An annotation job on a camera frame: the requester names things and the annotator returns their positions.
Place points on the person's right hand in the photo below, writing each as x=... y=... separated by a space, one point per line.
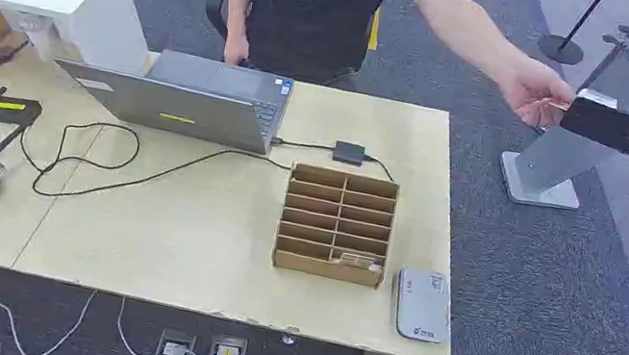
x=236 y=50

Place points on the person's left hand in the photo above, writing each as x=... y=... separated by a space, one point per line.
x=534 y=88

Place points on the black stanchion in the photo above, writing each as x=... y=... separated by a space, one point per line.
x=560 y=49

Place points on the dark chair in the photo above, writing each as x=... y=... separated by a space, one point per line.
x=217 y=0

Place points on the grey laptop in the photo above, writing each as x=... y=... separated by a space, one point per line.
x=185 y=104

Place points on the person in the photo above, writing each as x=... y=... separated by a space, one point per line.
x=311 y=13

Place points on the small black adapter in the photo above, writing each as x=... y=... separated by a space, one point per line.
x=348 y=153

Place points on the black box with yellow label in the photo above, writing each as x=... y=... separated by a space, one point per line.
x=10 y=110

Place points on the grey card reader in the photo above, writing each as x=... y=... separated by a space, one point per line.
x=422 y=305

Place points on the card in wooden box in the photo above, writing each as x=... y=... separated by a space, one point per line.
x=356 y=262

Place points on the floor socket with white plug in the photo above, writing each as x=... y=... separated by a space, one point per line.
x=175 y=349

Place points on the grey stand with base plate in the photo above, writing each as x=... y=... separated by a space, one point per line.
x=542 y=171

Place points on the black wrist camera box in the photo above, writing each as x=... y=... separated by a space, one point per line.
x=611 y=127

